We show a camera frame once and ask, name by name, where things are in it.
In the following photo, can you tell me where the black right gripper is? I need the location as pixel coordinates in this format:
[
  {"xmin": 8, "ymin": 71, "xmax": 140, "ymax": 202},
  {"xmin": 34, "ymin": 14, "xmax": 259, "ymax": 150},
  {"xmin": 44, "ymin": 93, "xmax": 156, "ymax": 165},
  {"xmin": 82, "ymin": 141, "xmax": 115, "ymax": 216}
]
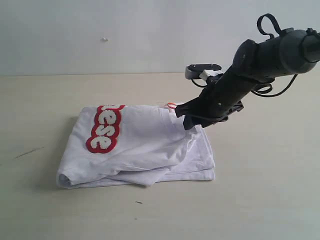
[{"xmin": 174, "ymin": 66, "xmax": 258, "ymax": 130}]

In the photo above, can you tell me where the white t-shirt red lettering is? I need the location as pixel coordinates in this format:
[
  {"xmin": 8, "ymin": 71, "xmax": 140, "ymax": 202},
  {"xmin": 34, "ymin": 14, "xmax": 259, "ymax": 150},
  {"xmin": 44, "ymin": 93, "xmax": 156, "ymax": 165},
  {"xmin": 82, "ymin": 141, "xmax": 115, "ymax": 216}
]
[{"xmin": 56, "ymin": 105, "xmax": 215, "ymax": 189}]

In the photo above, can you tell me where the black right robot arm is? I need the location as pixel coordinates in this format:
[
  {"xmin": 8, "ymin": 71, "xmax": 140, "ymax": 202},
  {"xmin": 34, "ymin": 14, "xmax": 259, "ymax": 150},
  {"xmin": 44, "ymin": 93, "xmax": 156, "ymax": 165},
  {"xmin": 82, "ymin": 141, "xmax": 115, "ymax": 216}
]
[{"xmin": 175, "ymin": 28, "xmax": 320, "ymax": 130}]

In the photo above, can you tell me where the orange neck label tag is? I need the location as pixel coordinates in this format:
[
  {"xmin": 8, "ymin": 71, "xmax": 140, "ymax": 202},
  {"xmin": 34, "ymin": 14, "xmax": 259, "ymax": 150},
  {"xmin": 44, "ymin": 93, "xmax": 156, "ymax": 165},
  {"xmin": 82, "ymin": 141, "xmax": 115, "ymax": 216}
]
[{"xmin": 165, "ymin": 102, "xmax": 177, "ymax": 111}]

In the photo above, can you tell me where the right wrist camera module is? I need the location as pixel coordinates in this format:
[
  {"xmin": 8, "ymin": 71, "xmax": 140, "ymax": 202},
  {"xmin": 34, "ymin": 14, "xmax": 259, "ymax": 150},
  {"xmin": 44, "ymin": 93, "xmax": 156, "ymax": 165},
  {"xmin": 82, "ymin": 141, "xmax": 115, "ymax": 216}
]
[{"xmin": 184, "ymin": 63, "xmax": 224, "ymax": 81}]

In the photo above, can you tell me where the small white wall fixture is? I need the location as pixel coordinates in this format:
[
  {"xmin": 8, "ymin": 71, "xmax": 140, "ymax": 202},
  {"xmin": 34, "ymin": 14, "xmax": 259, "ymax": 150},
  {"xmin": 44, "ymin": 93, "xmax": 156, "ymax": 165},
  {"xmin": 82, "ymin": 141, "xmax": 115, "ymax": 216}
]
[{"xmin": 100, "ymin": 37, "xmax": 108, "ymax": 42}]

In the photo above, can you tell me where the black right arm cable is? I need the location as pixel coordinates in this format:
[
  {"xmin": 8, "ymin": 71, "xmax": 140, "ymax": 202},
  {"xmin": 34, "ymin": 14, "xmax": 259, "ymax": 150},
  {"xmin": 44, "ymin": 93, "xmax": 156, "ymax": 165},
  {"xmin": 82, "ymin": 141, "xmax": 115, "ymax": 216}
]
[{"xmin": 189, "ymin": 13, "xmax": 298, "ymax": 126}]

